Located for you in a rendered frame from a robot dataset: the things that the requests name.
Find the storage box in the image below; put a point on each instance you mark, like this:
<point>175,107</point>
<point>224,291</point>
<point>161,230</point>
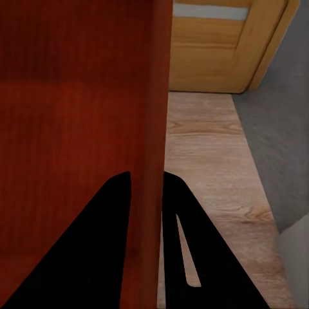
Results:
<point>83,97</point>

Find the door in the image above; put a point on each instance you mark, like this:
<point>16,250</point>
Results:
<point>225,46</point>

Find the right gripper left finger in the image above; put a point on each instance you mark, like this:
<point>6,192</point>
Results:
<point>83,270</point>

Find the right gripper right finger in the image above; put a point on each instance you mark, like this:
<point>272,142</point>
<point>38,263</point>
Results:
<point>224,283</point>

